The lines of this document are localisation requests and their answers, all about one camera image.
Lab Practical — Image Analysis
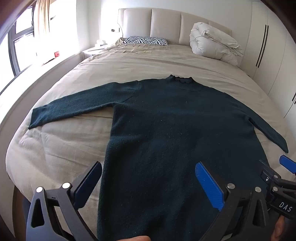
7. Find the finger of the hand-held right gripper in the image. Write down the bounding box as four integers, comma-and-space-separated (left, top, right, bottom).
258, 159, 282, 186
279, 155, 296, 174

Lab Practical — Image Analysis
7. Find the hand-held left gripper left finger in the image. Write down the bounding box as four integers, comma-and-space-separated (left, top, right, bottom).
26, 161, 102, 241

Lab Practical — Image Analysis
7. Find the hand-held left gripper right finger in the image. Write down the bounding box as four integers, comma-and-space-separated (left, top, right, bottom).
195, 162, 269, 241

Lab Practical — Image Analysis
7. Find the dark teal knit sweater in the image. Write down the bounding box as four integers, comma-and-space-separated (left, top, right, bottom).
28, 75, 289, 241

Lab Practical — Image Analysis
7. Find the person's right hand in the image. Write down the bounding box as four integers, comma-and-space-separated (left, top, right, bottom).
270, 215, 288, 241

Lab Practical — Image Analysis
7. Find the bed with beige sheet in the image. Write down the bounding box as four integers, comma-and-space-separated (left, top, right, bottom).
5, 37, 289, 241

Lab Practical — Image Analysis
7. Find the white wardrobe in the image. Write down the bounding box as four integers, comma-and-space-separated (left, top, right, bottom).
240, 1, 296, 119

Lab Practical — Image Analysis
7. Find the white window ledge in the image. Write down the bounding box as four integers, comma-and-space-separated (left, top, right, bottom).
0, 52, 84, 132

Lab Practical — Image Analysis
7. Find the white nightstand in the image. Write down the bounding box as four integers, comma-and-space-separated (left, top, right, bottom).
83, 44, 110, 60

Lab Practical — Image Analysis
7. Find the white folded duvet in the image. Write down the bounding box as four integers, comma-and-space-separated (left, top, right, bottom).
189, 22, 244, 67

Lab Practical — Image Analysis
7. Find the dark framed window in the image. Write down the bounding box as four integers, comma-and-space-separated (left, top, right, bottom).
0, 5, 50, 93

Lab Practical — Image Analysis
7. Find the zebra print pillow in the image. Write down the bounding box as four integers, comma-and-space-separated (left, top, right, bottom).
122, 36, 169, 46

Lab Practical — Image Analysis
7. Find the bedside reading lamp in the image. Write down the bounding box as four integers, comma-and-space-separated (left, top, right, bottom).
111, 21, 124, 39

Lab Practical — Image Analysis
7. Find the beige padded headboard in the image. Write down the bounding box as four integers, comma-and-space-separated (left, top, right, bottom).
117, 8, 232, 46

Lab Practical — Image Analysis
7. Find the beige curtain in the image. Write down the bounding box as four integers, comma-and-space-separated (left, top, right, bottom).
34, 0, 52, 36

